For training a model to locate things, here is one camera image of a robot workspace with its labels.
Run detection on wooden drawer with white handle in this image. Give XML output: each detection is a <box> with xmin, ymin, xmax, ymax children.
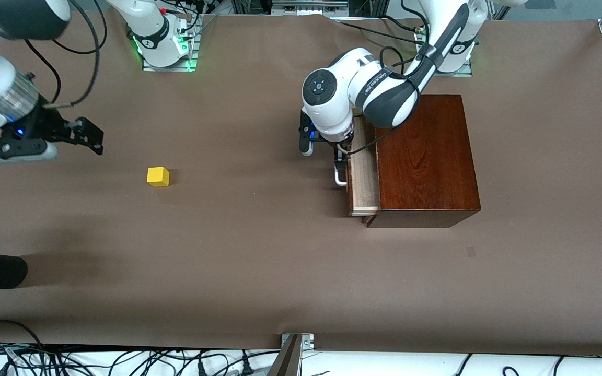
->
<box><xmin>334</xmin><ymin>117</ymin><xmax>381</xmax><ymax>217</ymax></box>

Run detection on yellow cube block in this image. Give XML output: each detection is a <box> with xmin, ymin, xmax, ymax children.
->
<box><xmin>147</xmin><ymin>167</ymin><xmax>170</xmax><ymax>187</ymax></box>

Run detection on dark brown wooden cabinet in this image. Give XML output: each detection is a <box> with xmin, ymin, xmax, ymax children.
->
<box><xmin>366</xmin><ymin>94</ymin><xmax>481</xmax><ymax>229</ymax></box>

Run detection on brown table cover sheet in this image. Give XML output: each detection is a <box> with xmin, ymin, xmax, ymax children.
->
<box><xmin>0</xmin><ymin>13</ymin><xmax>602</xmax><ymax>357</ymax></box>

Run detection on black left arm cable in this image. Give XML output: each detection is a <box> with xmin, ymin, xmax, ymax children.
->
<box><xmin>348</xmin><ymin>0</ymin><xmax>437</xmax><ymax>155</ymax></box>

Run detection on black cable with metal connector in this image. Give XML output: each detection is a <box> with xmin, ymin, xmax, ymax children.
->
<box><xmin>44</xmin><ymin>0</ymin><xmax>100</xmax><ymax>109</ymax></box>

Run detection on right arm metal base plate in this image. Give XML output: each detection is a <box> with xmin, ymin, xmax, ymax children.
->
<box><xmin>142</xmin><ymin>15</ymin><xmax>201</xmax><ymax>73</ymax></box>

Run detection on black base power cable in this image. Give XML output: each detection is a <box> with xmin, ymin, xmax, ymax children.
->
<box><xmin>332</xmin><ymin>15</ymin><xmax>422</xmax><ymax>40</ymax></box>

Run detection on grey network switch box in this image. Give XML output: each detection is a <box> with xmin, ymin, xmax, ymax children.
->
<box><xmin>272</xmin><ymin>0</ymin><xmax>349</xmax><ymax>14</ymax></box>

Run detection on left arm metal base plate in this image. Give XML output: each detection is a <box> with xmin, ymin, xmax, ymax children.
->
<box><xmin>434</xmin><ymin>55</ymin><xmax>474</xmax><ymax>78</ymax></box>

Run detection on silver mounting bracket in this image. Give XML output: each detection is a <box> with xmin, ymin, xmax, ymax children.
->
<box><xmin>281</xmin><ymin>333</ymin><xmax>315</xmax><ymax>350</ymax></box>

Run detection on black looped floor cable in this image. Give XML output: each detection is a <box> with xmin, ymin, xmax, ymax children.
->
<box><xmin>0</xmin><ymin>319</ymin><xmax>47</xmax><ymax>376</ymax></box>

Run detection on grey metal post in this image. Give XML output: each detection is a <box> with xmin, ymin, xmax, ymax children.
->
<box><xmin>266</xmin><ymin>334</ymin><xmax>302</xmax><ymax>376</ymax></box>

